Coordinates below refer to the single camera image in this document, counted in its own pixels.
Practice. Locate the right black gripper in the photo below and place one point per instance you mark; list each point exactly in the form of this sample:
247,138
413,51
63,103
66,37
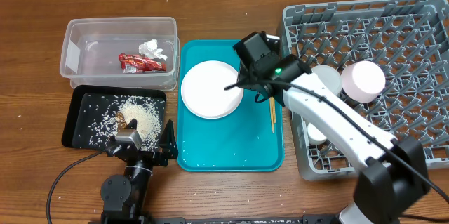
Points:
243,80

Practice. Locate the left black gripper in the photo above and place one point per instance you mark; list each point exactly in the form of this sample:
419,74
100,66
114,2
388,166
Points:
158,159

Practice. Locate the wooden chopstick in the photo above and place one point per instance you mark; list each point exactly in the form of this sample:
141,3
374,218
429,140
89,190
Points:
273,110
272,125

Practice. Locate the pink plate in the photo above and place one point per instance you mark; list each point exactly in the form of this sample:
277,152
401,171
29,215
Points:
203,90

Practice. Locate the red snack wrapper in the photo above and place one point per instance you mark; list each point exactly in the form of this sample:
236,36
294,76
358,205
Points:
131,64

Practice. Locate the grey bowl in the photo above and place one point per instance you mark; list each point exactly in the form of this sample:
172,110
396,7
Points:
330,77

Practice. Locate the white tissue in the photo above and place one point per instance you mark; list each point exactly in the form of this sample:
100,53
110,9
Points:
150,49

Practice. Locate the white cup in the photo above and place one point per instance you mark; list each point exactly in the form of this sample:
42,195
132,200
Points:
314,135

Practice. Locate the pink small bowl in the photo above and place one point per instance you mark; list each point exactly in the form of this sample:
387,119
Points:
363,81

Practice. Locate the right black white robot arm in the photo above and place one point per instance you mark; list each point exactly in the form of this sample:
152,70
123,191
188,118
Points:
392,174

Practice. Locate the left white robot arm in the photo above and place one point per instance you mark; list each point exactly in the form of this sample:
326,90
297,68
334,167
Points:
124,195

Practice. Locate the grey dishwasher rack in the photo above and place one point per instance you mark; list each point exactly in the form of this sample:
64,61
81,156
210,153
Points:
407,39

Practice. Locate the spilled rice pile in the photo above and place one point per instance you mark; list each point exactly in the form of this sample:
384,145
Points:
96,122

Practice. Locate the brown food scrap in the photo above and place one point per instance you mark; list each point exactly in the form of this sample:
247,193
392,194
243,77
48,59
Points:
120,120

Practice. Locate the black plastic tray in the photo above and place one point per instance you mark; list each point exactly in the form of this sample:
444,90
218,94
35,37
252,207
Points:
77,97

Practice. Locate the teal plastic serving tray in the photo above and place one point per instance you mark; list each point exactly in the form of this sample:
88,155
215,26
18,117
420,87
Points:
240,142

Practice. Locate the clear plastic bin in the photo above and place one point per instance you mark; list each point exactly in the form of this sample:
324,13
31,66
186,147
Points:
91,49

